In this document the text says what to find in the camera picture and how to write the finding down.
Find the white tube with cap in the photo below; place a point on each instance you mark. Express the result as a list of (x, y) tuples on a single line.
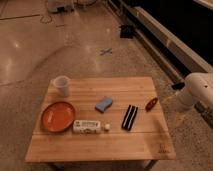
[(89, 127)]

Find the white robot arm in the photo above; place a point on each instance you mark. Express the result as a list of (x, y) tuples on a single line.
[(196, 91)]

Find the black box on floor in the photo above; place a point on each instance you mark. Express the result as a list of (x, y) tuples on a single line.
[(127, 31)]

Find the black white striped block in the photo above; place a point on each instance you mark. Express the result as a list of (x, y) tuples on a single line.
[(129, 117)]

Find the orange plate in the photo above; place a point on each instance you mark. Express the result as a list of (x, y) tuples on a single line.
[(57, 117)]

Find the wooden folding table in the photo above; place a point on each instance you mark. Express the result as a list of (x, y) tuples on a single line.
[(148, 139)]

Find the white plastic cup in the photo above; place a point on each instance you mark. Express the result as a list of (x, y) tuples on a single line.
[(61, 83)]

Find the blue sponge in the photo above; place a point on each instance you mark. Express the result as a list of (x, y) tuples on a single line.
[(104, 104)]

